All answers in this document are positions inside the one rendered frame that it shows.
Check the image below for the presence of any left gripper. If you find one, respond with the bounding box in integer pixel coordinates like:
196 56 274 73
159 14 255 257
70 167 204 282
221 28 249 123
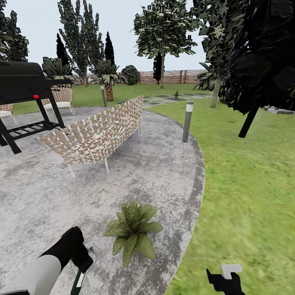
71 247 94 274

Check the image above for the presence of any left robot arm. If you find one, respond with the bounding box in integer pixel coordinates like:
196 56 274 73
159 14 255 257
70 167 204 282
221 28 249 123
0 226 103 295

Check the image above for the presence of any insectifuge atomizer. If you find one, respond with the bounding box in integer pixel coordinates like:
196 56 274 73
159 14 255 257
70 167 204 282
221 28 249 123
71 269 87 295

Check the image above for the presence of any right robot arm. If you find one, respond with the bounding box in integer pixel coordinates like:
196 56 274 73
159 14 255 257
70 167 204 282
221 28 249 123
206 264 245 295

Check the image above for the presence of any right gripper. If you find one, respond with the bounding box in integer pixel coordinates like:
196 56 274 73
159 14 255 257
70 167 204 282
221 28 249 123
206 269 241 295

